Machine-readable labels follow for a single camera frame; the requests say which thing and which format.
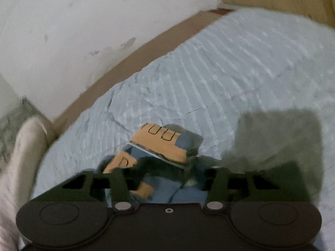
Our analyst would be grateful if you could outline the blue pants with orange print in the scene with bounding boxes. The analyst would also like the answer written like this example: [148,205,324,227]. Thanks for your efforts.
[101,122,218,204]

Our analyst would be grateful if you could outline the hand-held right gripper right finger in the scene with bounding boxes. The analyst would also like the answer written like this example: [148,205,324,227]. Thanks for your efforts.
[204,167,312,211]

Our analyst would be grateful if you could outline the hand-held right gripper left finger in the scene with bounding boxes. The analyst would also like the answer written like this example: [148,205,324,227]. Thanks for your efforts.
[31,167,132,211]

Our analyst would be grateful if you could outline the brown wooden bed frame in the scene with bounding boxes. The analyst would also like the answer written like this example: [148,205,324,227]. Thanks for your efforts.
[54,9,236,134]

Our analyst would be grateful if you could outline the cream pillow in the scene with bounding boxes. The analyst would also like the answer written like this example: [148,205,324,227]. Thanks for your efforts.
[0,116,50,251]

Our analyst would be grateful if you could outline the light blue bed sheet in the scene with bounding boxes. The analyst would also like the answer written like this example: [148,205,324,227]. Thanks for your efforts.
[29,8,335,251]

